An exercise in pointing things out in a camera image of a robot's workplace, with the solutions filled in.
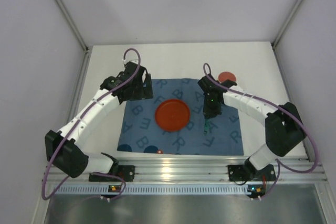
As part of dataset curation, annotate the aluminium frame post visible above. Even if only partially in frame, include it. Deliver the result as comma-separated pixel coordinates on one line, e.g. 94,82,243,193
271,0,322,48
54,0,88,52

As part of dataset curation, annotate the aluminium mounting rail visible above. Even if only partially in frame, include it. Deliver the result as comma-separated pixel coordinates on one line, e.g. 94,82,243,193
47,155,328,184

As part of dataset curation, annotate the pink plastic cup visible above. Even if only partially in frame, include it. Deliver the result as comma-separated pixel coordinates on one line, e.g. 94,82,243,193
218,71,236,83

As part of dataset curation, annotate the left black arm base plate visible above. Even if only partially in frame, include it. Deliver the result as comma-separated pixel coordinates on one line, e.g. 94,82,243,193
89,165,135,182

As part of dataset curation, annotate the green-handled fork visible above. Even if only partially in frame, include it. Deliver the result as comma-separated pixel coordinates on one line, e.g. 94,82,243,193
204,119,209,135

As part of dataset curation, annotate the perforated cable duct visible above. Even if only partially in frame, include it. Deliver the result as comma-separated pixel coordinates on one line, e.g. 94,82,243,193
51,184,266,195

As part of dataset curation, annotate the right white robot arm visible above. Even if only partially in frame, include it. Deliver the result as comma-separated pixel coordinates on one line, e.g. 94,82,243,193
198,74,307,181

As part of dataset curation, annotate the blue letter-print cloth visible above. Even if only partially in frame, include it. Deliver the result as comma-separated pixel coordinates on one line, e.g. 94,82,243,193
117,79,244,156

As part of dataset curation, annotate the left aluminium frame post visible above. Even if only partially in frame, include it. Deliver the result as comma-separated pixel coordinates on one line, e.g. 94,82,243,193
54,0,88,52

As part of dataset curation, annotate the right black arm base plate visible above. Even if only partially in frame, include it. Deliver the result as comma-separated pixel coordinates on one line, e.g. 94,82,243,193
227,164,276,182

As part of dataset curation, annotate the red plastic plate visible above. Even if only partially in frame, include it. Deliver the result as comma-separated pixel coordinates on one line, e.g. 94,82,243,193
154,99,191,132

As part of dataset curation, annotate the right aluminium frame post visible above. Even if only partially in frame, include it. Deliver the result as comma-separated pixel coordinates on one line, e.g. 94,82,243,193
271,0,322,48

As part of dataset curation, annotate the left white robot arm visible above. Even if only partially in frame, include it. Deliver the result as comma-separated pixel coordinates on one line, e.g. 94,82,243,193
45,61,153,178

